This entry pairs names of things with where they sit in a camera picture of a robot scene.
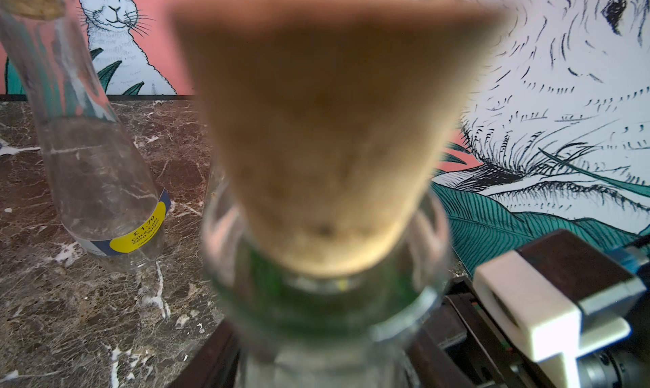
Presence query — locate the glass bottle yellow price label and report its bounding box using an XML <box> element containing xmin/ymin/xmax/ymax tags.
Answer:
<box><xmin>0</xmin><ymin>0</ymin><xmax>173</xmax><ymax>267</ymax></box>

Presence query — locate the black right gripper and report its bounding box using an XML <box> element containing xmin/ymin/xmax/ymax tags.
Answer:
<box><xmin>423</xmin><ymin>275</ymin><xmax>650</xmax><ymax>388</ymax></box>

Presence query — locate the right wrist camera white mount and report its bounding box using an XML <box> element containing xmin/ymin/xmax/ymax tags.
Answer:
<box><xmin>473</xmin><ymin>230</ymin><xmax>649</xmax><ymax>387</ymax></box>

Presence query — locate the glass bottle blue label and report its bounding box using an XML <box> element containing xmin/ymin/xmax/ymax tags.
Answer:
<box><xmin>169</xmin><ymin>0</ymin><xmax>507</xmax><ymax>387</ymax></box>

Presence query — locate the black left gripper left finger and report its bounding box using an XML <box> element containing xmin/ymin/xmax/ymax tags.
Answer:
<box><xmin>169</xmin><ymin>320</ymin><xmax>240</xmax><ymax>388</ymax></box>

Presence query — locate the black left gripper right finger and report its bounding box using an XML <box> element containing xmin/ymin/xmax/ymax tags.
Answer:
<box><xmin>406</xmin><ymin>328</ymin><xmax>472</xmax><ymax>388</ymax></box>

